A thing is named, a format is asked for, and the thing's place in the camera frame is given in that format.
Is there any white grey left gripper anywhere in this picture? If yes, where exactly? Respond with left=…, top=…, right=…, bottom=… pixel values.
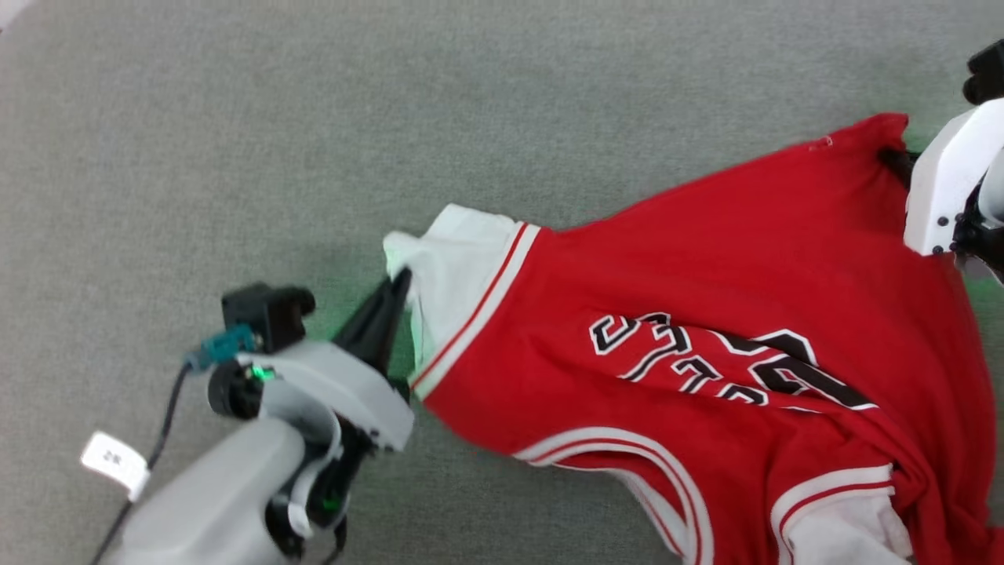
left=208, top=268, right=415, bottom=552

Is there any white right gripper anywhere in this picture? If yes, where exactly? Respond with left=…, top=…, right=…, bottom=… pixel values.
left=878, top=98, right=1004, bottom=257

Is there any red white basketball jersey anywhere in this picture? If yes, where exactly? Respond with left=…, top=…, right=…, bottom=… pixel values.
left=382, top=112, right=1004, bottom=565

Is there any white paper label tag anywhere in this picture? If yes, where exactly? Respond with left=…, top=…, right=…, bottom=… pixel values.
left=80, top=431, right=151, bottom=504

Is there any teal left camera connector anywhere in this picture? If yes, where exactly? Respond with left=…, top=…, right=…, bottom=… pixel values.
left=185, top=325, right=260, bottom=372

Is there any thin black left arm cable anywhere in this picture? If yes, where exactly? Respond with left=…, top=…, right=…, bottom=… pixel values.
left=89, top=359, right=195, bottom=565

